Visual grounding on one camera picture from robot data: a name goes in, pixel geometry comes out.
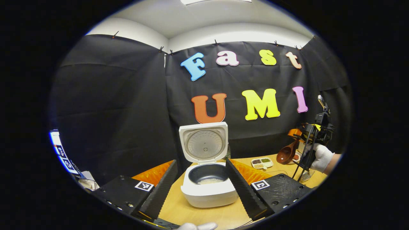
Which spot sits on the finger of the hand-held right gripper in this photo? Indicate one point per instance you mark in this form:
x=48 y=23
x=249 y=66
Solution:
x=294 y=133

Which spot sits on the heap of white rice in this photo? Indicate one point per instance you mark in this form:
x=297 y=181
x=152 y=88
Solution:
x=210 y=181

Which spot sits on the white rice cooker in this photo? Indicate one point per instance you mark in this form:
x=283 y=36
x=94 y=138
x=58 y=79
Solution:
x=207 y=195

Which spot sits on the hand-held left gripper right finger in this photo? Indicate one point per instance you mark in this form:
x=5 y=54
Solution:
x=244 y=195

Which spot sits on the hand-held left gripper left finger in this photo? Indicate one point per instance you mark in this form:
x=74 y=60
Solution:
x=159 y=195

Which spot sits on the ceiling light panel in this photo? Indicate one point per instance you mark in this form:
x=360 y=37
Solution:
x=215 y=1

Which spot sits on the white divided grain tray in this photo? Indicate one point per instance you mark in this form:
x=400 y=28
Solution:
x=262 y=163

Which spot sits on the brown wooden spoon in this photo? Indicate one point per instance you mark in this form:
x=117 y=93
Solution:
x=285 y=155

